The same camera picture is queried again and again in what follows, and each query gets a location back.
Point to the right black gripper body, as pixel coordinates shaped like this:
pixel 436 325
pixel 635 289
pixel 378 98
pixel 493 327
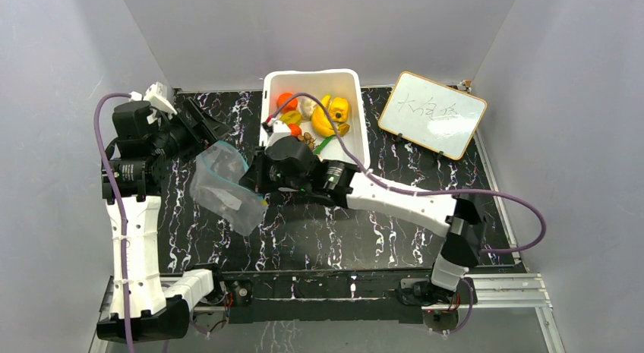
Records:
pixel 257 173

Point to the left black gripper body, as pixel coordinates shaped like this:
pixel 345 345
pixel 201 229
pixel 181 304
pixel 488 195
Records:
pixel 168 142

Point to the clear zip top bag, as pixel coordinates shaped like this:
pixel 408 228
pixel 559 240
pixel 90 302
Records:
pixel 215 187

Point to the small orange pumpkin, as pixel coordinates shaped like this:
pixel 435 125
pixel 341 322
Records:
pixel 296 131

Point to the white mushroom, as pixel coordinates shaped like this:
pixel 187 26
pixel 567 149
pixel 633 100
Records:
pixel 307 108

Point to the yellow bell pepper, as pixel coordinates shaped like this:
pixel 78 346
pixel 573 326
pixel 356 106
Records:
pixel 339 109

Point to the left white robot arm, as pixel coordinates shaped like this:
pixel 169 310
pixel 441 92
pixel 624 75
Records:
pixel 142 309

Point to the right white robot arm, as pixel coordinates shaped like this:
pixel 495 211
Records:
pixel 457 218

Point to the brown longan cluster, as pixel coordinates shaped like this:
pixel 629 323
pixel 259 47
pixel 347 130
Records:
pixel 307 139

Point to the green onion stalk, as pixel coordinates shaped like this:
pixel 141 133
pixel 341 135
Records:
pixel 320 147

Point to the yellow green starfruit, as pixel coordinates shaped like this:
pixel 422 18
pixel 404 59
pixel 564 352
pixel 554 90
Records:
pixel 291 117

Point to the orange tangerine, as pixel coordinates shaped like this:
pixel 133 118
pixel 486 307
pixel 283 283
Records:
pixel 287 102

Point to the white plastic bin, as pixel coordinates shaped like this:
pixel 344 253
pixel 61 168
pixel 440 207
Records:
pixel 342 82

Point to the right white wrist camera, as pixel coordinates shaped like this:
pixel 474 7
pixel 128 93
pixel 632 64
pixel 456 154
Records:
pixel 276 130

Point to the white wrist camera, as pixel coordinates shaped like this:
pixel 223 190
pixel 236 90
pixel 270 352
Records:
pixel 276 130
pixel 156 95

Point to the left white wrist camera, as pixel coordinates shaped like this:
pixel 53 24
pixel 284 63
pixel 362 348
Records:
pixel 156 95

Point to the black front mounting rail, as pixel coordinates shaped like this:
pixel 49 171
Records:
pixel 322 290

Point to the small whiteboard wooden frame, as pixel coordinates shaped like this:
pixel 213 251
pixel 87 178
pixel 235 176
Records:
pixel 432 115

